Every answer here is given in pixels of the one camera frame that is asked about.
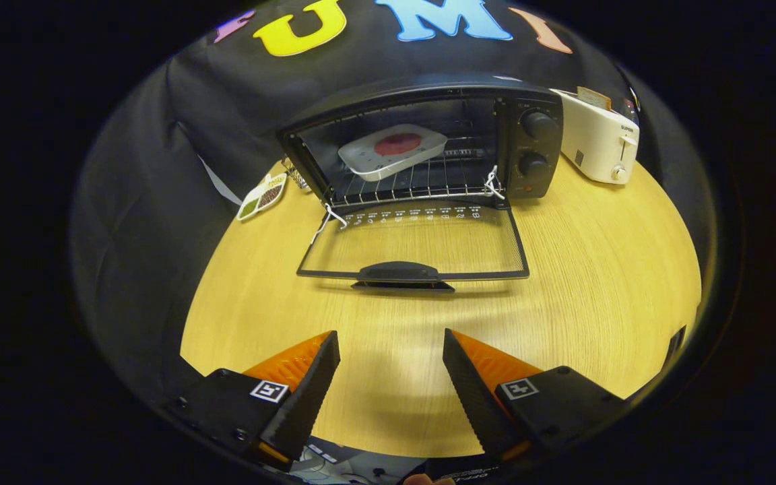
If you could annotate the black box on table edge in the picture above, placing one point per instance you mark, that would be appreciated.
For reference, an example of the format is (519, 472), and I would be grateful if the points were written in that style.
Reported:
(675, 347)

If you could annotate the white square plate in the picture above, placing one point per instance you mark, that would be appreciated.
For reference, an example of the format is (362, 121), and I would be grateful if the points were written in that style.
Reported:
(368, 158)

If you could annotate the white divided dish of beans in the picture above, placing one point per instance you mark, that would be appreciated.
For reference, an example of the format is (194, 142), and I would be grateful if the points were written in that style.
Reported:
(263, 197)

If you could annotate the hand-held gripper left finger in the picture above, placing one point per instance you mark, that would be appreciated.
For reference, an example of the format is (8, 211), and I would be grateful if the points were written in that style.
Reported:
(310, 394)

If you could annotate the clear bottle with red label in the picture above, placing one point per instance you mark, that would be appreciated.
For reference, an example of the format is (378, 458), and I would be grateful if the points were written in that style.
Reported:
(630, 109)

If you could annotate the black toaster oven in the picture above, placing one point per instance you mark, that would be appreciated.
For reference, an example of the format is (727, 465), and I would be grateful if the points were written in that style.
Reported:
(536, 145)

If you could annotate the brown bread slice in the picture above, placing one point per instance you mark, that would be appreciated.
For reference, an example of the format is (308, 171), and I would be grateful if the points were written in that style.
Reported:
(593, 98)

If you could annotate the pink ham slice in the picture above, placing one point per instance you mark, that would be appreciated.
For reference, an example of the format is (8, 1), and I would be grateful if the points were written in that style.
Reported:
(398, 144)

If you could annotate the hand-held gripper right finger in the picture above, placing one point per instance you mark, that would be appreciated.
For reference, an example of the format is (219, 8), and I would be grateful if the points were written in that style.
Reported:
(472, 394)

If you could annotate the white toaster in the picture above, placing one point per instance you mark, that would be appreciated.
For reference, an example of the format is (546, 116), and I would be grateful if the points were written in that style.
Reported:
(597, 145)

